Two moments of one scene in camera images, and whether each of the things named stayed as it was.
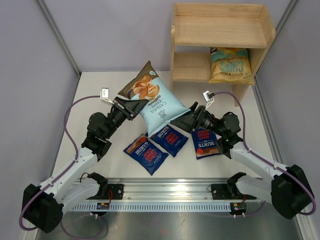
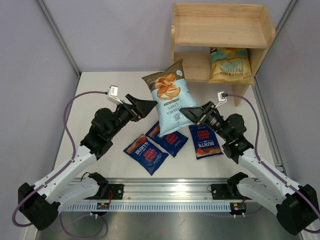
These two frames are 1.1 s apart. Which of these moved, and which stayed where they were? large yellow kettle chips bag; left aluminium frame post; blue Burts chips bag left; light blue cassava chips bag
Moved: light blue cassava chips bag
Stayed: blue Burts chips bag left; large yellow kettle chips bag; left aluminium frame post
